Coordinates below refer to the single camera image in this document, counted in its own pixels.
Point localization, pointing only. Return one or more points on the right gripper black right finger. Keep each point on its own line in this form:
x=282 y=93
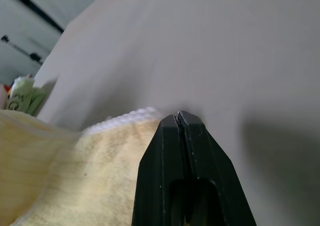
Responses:
x=212 y=161

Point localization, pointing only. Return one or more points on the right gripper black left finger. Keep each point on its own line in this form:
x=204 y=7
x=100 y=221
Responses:
x=155 y=166

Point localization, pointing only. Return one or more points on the yellow terry cloth bib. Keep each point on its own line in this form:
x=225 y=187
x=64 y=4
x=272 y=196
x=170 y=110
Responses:
x=87 y=173

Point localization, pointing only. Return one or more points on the green cloth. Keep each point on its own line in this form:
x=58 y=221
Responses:
x=22 y=96

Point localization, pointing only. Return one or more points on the thin rod with black knobs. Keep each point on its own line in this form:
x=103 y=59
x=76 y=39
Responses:
x=33 y=56

